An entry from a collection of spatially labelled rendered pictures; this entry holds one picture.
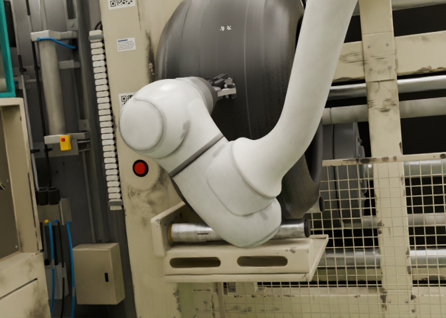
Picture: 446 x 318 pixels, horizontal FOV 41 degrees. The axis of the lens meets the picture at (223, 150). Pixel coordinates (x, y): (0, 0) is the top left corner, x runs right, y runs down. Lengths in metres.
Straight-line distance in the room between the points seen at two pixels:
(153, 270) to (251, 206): 0.79
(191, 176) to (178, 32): 0.54
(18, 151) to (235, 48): 0.57
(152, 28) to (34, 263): 0.65
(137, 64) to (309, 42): 0.82
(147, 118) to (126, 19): 0.77
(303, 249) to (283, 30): 0.49
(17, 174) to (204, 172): 0.72
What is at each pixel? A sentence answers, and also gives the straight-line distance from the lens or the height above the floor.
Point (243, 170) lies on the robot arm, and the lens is 0.82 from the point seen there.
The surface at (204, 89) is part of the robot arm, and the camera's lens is 0.96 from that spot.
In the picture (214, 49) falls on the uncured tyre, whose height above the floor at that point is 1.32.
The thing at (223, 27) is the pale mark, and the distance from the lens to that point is 1.30.
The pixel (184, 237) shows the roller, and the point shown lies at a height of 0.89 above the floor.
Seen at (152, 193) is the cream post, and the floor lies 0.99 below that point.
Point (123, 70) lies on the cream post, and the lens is 1.55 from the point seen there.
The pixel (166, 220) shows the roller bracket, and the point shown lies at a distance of 1.46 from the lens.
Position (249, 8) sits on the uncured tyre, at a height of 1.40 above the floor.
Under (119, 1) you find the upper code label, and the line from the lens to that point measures 1.57.
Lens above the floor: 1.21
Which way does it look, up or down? 5 degrees down
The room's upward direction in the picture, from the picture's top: 6 degrees counter-clockwise
